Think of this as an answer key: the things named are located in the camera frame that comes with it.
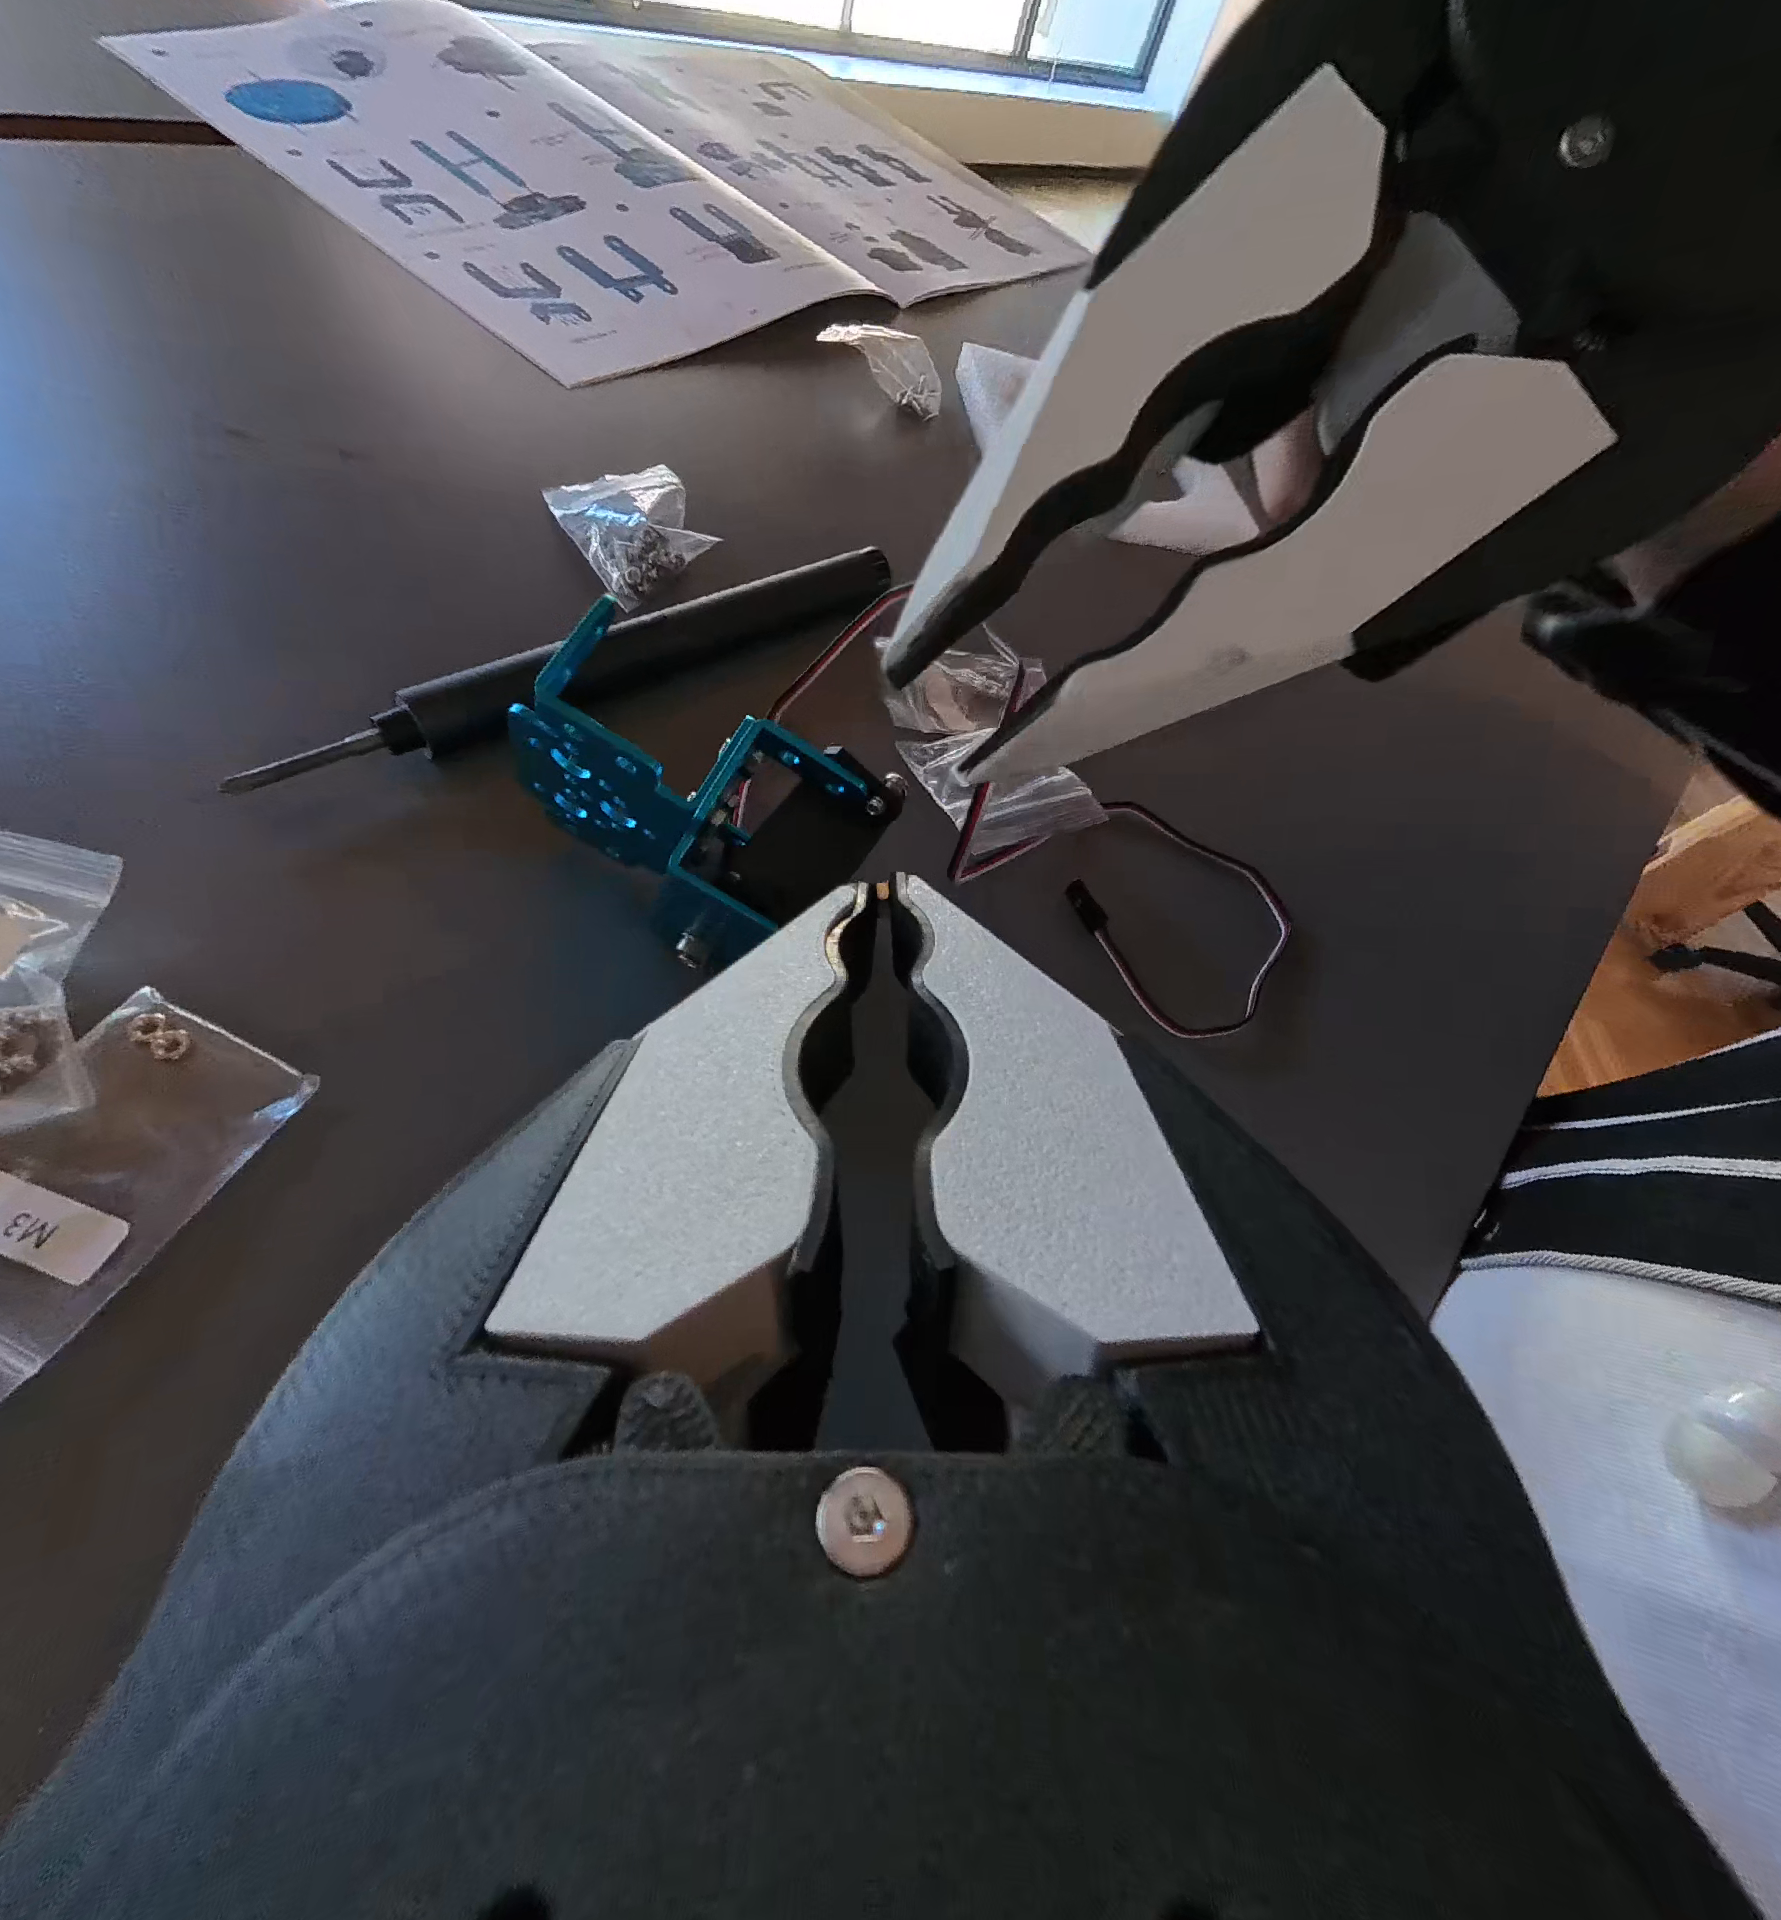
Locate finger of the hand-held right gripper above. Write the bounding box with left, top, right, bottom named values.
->
left=882, top=61, right=1519, bottom=694
left=963, top=347, right=1615, bottom=787

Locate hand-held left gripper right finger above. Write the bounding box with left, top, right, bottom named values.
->
left=884, top=871, right=1263, bottom=1453

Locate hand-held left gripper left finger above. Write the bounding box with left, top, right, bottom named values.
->
left=483, top=881, right=884, bottom=1453

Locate servo cable with black plug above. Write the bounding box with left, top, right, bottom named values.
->
left=773, top=589, right=1291, bottom=1041

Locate small labelled clear bag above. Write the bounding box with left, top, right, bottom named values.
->
left=893, top=721, right=1104, bottom=871

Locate blue servo bracket assembly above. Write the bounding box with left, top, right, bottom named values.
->
left=503, top=596, right=910, bottom=990

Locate person's right forearm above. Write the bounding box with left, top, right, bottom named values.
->
left=1603, top=454, right=1781, bottom=599

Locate dark desk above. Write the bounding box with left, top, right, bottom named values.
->
left=0, top=0, right=1701, bottom=1920

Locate person's right hand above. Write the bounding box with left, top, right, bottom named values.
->
left=1247, top=405, right=1341, bottom=531

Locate small crumpled clear bag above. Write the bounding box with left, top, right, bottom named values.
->
left=816, top=317, right=947, bottom=415

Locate black screwdriver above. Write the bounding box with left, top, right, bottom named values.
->
left=217, top=547, right=893, bottom=794

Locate zip bag of nuts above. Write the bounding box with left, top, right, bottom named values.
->
left=0, top=986, right=317, bottom=1443

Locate black striped shirt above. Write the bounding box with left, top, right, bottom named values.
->
left=1462, top=510, right=1781, bottom=1327

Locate crumpled bag of silver screws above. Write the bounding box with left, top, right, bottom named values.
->
left=544, top=471, right=722, bottom=609

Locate white instruction booklet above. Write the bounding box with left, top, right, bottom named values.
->
left=103, top=0, right=1095, bottom=393

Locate zip bag of screws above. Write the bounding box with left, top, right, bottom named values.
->
left=0, top=813, right=122, bottom=1140

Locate white garment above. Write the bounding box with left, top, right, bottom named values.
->
left=1432, top=1261, right=1781, bottom=1920

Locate white foam frame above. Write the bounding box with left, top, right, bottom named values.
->
left=961, top=338, right=1283, bottom=559

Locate white earbud with cable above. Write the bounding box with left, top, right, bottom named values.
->
left=1670, top=1392, right=1781, bottom=1508

